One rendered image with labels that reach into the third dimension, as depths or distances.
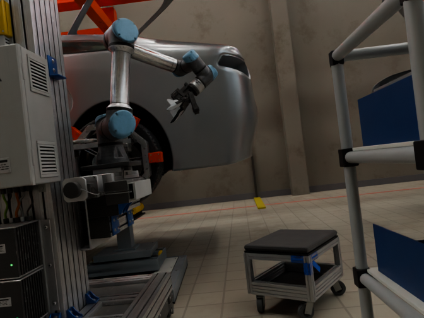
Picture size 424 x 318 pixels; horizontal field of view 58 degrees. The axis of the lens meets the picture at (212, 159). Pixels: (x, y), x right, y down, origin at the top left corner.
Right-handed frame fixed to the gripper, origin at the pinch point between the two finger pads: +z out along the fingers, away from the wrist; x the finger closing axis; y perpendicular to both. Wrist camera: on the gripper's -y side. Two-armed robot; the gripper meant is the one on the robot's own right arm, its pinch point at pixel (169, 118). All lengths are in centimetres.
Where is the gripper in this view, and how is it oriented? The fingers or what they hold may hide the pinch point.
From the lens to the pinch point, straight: 195.2
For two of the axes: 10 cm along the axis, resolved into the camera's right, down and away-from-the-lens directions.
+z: -6.7, 7.0, -2.3
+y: -7.4, -6.3, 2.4
